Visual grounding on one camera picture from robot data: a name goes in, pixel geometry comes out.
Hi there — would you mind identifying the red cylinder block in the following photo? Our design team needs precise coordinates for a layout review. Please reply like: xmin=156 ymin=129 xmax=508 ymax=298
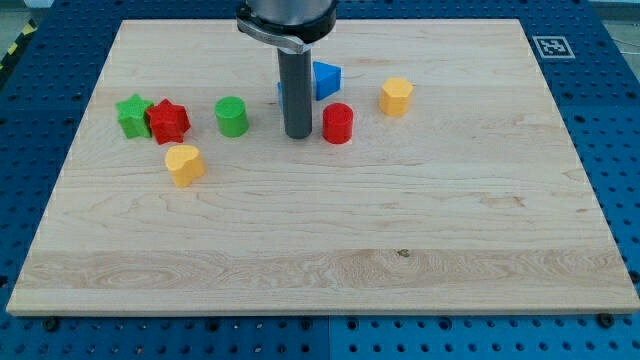
xmin=322 ymin=103 xmax=354 ymax=144

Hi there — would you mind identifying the green cylinder block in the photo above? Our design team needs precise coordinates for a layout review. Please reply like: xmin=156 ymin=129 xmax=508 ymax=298
xmin=214 ymin=96 xmax=249 ymax=138

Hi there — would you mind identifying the yellow heart block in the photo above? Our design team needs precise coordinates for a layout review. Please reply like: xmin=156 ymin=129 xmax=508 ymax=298
xmin=165 ymin=145 xmax=206 ymax=188

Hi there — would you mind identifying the blue block behind rod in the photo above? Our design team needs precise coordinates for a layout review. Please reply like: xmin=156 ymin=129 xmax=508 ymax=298
xmin=276 ymin=82 xmax=283 ymax=110

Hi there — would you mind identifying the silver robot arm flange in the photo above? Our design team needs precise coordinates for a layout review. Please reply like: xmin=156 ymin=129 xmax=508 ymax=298
xmin=235 ymin=0 xmax=338 ymax=55

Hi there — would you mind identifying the green star block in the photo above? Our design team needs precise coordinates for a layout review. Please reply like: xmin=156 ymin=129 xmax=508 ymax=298
xmin=115 ymin=93 xmax=154 ymax=139

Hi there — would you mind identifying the wooden board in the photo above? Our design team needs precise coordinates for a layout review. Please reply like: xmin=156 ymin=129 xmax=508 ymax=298
xmin=7 ymin=19 xmax=639 ymax=317

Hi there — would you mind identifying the fiducial marker tag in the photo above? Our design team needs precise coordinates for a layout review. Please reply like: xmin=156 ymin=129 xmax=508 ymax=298
xmin=532 ymin=35 xmax=575 ymax=59

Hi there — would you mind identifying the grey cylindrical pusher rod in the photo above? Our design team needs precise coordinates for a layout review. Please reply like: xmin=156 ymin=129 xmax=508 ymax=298
xmin=277 ymin=49 xmax=312 ymax=139

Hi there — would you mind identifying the red star block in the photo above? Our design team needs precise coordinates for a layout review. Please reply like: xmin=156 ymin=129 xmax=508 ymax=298
xmin=145 ymin=99 xmax=191 ymax=145

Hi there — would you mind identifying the yellow hexagon block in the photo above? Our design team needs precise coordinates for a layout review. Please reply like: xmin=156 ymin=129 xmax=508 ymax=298
xmin=379 ymin=77 xmax=414 ymax=117

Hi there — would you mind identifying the blue triangle block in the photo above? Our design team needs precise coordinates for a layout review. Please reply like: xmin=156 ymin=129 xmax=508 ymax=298
xmin=312 ymin=61 xmax=342 ymax=101

